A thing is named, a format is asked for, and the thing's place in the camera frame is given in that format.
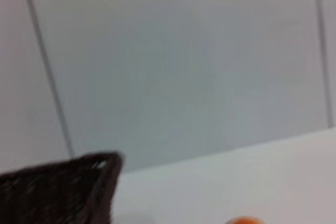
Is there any black woven rectangular basket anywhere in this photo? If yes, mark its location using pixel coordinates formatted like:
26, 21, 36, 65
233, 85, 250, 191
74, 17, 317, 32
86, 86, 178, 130
0, 151, 123, 224

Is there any cream bun with orange spot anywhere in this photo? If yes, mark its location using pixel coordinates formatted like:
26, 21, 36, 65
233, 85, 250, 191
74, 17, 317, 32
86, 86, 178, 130
225, 216, 266, 224

